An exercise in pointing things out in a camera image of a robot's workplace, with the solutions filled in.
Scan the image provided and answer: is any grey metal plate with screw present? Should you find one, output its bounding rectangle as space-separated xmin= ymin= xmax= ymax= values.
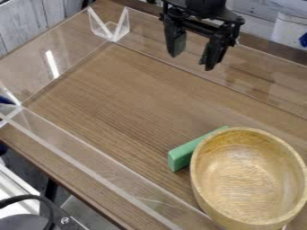
xmin=53 ymin=196 xmax=120 ymax=230

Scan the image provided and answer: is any clear acrylic corner bracket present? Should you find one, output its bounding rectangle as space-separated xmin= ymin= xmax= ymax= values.
xmin=88 ymin=7 xmax=129 ymax=42

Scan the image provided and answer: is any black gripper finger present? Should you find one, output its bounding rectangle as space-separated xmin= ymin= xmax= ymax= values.
xmin=198 ymin=33 xmax=232 ymax=71
xmin=162 ymin=15 xmax=186 ymax=58

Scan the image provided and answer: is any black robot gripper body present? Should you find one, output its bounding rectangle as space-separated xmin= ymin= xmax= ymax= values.
xmin=158 ymin=0 xmax=244 ymax=47

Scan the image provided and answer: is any blue object at left edge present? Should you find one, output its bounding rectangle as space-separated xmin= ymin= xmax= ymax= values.
xmin=0 ymin=95 xmax=14 ymax=105

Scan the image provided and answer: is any clear acrylic front wall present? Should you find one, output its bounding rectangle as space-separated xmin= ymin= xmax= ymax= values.
xmin=0 ymin=86 xmax=218 ymax=230

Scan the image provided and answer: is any white cylindrical container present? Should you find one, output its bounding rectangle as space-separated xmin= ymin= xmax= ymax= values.
xmin=271 ymin=12 xmax=307 ymax=51

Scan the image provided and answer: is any green rectangular block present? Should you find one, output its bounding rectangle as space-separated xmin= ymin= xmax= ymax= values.
xmin=168 ymin=126 xmax=228 ymax=173

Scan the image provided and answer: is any black cable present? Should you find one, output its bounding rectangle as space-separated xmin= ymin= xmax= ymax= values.
xmin=0 ymin=194 xmax=57 ymax=230

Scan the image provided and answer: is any black table leg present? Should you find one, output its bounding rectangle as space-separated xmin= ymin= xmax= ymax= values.
xmin=44 ymin=179 xmax=58 ymax=202

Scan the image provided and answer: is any brown wooden bowl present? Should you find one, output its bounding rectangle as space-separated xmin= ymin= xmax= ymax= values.
xmin=189 ymin=127 xmax=307 ymax=230

